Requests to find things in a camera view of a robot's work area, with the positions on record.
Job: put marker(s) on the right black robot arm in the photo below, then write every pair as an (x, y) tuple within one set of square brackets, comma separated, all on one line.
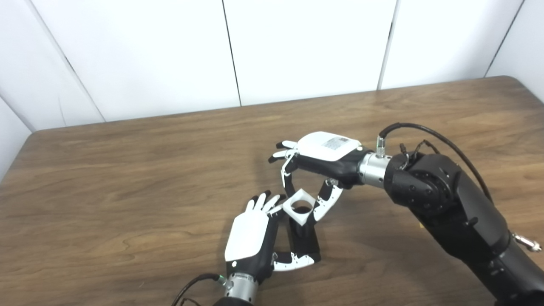
[(446, 199)]

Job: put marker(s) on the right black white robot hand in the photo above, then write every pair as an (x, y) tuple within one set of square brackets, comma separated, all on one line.
[(327, 148)]

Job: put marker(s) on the white square piece with hole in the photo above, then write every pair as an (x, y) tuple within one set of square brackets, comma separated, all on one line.
[(299, 197)]

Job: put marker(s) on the black peg block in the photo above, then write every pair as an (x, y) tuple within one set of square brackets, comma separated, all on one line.
[(304, 240)]

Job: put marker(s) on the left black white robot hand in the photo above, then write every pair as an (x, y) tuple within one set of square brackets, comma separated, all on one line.
[(248, 233)]

